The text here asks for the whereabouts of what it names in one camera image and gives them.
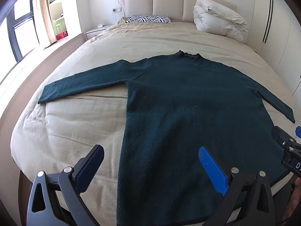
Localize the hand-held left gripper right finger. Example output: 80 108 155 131
198 146 276 226

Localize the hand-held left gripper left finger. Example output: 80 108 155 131
26 144 105 226

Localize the dark green knit sweater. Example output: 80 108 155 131
38 50 295 226

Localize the person's right hand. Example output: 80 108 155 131
289 178 301 220

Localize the bed with beige sheet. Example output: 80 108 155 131
0 16 301 226

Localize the white wardrobe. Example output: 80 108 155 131
253 0 301 95

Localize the folded white duvet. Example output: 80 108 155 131
193 0 250 43

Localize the white nightstand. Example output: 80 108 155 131
85 24 111 40

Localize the black framed window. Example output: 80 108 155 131
0 0 40 64

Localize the zebra print pillow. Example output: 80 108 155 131
125 15 173 24

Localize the beige curtain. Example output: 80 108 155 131
33 0 58 46

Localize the beige padded headboard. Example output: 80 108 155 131
118 0 237 24

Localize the black wardrobe handle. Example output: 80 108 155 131
263 0 271 42
265 0 274 44

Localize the white wall shelf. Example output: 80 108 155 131
48 0 68 43

